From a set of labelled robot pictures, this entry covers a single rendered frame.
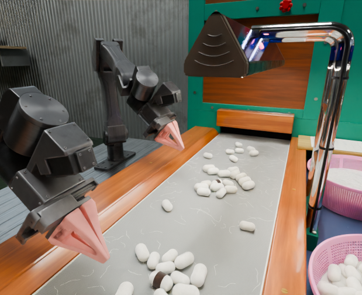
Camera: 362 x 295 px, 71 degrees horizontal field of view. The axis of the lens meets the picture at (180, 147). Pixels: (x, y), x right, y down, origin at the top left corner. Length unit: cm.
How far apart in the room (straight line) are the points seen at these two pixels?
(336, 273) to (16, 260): 50
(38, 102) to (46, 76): 390
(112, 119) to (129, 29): 242
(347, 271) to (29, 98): 53
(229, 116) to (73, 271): 82
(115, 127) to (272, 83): 64
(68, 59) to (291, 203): 361
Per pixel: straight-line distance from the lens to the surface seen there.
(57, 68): 408
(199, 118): 120
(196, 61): 33
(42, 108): 35
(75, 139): 32
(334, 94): 54
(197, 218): 57
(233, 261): 48
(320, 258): 51
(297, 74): 111
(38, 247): 51
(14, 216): 82
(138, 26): 326
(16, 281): 47
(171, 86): 67
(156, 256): 46
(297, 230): 53
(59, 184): 36
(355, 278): 51
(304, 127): 112
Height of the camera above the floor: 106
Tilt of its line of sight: 19 degrees down
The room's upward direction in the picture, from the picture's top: straight up
